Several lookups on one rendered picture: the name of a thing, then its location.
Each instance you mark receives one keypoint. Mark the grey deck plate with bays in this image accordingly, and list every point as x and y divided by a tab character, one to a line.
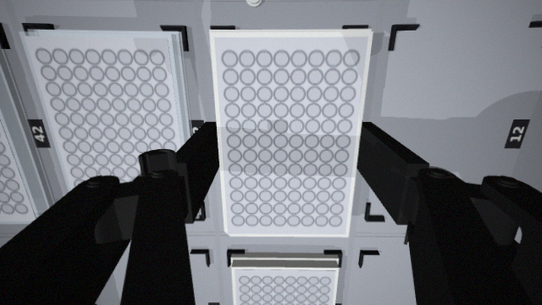
528	167

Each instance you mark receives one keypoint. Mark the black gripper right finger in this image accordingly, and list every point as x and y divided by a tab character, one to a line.
456	259

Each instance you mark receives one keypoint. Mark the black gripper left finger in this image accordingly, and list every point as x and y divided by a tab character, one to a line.
55	259

